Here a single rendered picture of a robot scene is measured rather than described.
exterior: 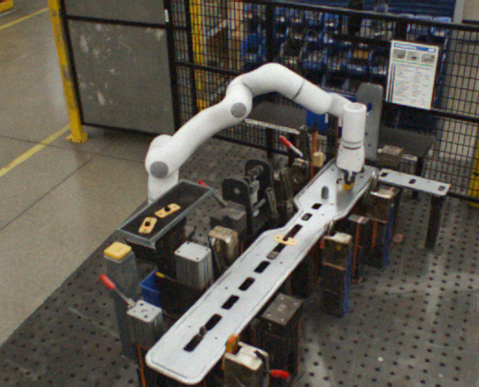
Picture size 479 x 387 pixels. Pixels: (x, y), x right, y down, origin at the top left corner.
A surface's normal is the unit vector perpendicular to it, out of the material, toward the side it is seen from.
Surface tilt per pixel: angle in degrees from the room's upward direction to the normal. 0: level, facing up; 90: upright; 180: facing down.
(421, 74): 90
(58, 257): 0
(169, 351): 0
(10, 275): 0
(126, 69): 90
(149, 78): 92
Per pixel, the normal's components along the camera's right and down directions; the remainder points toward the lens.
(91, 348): -0.03, -0.85
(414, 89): -0.52, 0.47
